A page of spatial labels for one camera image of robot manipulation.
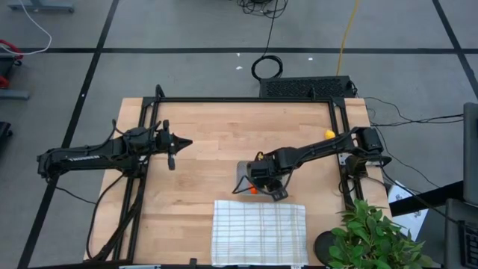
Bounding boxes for black perforated computer case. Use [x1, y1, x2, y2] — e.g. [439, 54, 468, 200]
[259, 75, 356, 99]

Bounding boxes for coiled black floor cable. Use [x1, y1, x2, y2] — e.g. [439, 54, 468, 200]
[250, 0, 288, 81]

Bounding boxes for black cables beside table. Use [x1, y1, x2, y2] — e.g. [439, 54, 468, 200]
[364, 96, 465, 128]

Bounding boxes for black keyboard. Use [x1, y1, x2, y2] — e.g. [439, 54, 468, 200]
[458, 220, 478, 268]

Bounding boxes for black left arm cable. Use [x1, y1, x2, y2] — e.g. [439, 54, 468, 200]
[85, 173, 126, 261]

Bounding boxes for grey monitor back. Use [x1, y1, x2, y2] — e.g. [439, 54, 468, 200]
[462, 102, 478, 206]

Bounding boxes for white printed paper sheet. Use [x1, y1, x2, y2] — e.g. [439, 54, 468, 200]
[388, 181, 429, 242]

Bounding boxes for grey desk foot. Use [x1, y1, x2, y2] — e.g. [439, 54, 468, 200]
[0, 88, 30, 101]
[7, 0, 75, 12]

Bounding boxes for white floor cable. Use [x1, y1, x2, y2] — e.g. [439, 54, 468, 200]
[0, 0, 53, 56]

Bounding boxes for black object on floor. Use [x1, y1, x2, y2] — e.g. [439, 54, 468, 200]
[0, 121, 13, 149]

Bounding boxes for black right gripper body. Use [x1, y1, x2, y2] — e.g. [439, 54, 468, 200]
[246, 156, 289, 190]

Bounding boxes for green leafy plant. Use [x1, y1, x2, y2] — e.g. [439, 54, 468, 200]
[328, 198, 434, 269]

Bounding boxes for yellow floor cable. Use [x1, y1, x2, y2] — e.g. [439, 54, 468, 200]
[335, 0, 360, 77]

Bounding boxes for black aluminium table frame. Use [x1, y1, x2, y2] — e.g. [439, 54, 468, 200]
[89, 84, 365, 262]

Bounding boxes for black floor bar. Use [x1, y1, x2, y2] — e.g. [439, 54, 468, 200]
[390, 181, 464, 217]

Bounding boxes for tangled black cable bundle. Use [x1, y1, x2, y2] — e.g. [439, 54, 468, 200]
[237, 0, 289, 19]

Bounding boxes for red hose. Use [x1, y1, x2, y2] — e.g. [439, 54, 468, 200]
[0, 39, 24, 89]

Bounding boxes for black round plant pot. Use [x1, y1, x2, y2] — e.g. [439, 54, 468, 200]
[314, 230, 339, 267]

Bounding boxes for white plaid kitchen towel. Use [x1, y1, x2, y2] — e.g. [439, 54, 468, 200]
[211, 200, 309, 267]

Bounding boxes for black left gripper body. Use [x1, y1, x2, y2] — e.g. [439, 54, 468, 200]
[155, 119, 176, 171]

